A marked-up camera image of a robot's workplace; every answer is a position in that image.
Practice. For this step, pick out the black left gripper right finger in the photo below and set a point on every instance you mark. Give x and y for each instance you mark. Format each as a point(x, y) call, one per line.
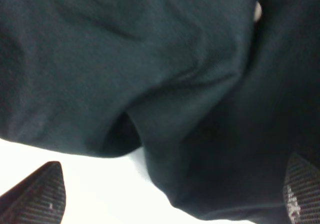
point(301, 191)

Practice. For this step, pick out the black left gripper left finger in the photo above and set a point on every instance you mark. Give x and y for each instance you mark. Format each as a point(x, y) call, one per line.
point(40, 198)

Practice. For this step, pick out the black short sleeve t-shirt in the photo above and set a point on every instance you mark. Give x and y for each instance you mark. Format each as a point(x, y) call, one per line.
point(218, 93)

